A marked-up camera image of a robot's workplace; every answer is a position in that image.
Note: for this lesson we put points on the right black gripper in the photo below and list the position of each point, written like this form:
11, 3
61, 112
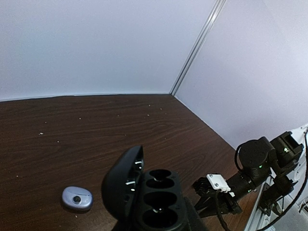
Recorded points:
208, 205

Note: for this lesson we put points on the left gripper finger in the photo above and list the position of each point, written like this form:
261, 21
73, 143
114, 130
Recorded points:
195, 223

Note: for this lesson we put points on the black earbud charging case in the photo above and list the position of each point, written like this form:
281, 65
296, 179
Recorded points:
143, 200

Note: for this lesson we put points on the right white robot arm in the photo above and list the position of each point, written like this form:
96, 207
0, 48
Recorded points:
256, 161

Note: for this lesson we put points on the blue oval case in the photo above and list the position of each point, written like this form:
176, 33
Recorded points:
77, 199

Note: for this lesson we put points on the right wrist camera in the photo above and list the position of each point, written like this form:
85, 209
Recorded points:
207, 186

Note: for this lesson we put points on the front aluminium rail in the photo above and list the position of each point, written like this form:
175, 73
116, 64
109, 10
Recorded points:
296, 219

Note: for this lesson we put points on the right aluminium frame post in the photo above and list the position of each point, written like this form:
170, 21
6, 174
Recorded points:
207, 26

